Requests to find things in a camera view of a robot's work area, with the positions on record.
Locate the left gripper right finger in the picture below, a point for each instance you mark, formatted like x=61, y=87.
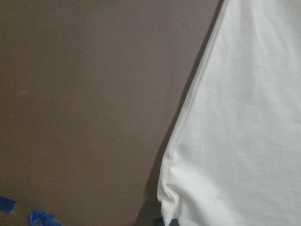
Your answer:
x=174, y=222

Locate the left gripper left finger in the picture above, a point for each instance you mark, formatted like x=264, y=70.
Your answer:
x=158, y=222

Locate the cream long-sleeve cat shirt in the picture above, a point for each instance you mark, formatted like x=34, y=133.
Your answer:
x=234, y=156

